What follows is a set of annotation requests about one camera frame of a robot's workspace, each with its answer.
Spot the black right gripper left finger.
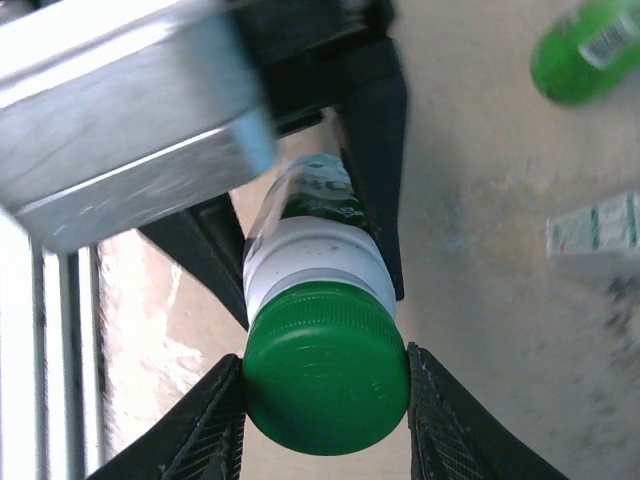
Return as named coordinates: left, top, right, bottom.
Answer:
left=84, top=352, right=247, bottom=480

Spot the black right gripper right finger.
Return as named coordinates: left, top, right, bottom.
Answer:
left=406, top=341, right=571, bottom=480

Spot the white AD milk bottle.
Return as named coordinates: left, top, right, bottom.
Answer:
left=241, top=152, right=401, bottom=334

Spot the green bottle cap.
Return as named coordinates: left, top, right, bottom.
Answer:
left=240, top=281, right=412, bottom=457

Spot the green plastic bottle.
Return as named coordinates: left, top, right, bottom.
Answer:
left=528, top=0, right=640, bottom=107

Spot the small clear plastic bottle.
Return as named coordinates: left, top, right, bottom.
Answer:
left=544, top=192, right=640, bottom=260

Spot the aluminium front rail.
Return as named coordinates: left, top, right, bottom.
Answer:
left=27, top=234, right=109, bottom=480

